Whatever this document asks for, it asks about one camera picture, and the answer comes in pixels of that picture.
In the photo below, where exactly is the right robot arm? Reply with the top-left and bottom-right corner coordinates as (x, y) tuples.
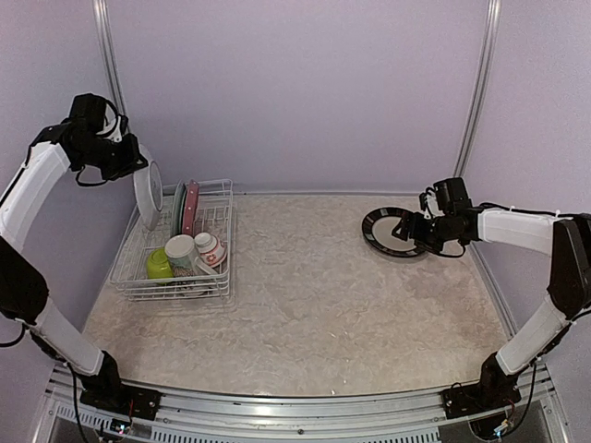
(391, 205), (590, 410)

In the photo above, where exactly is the red floral plate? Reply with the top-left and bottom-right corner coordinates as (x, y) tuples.
(133, 145), (163, 231)

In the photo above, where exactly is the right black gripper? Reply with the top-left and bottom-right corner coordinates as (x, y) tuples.
(392, 211), (462, 254)

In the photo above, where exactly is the red white patterned bowl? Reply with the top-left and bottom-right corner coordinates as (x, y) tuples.
(194, 232), (227, 268)

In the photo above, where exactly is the light teal plate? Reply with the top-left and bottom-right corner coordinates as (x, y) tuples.
(170, 181), (187, 237)

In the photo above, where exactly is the aluminium front rail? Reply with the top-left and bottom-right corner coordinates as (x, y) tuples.
(45, 366), (569, 443)

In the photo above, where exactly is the right aluminium corner post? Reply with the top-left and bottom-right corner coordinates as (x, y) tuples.
(452, 0), (501, 177)

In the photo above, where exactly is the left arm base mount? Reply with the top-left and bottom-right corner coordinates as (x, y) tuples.
(80, 384), (162, 421)

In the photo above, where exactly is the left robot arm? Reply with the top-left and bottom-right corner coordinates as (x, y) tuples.
(1, 93), (163, 411)

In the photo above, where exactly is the white patterned mug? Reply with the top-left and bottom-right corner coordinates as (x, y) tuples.
(164, 234), (218, 277)

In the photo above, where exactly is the white wire dish rack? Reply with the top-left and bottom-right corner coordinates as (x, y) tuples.
(109, 179), (234, 302)

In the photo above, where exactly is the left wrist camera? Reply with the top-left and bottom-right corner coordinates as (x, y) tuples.
(96, 101), (128, 143)

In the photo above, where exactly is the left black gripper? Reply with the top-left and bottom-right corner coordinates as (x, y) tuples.
(76, 131), (147, 179)

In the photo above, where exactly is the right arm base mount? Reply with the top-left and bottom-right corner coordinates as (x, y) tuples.
(440, 383), (522, 420)

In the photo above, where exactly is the aluminium corner post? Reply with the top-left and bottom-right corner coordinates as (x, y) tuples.
(452, 0), (501, 177)
(91, 0), (128, 115)

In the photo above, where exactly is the pink polka dot dish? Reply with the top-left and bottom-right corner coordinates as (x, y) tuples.
(180, 180), (199, 236)

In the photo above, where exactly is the left aluminium corner post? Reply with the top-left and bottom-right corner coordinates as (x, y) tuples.
(91, 0), (128, 115)

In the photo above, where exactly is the green cup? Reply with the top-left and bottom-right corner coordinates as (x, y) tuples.
(145, 247), (175, 280)

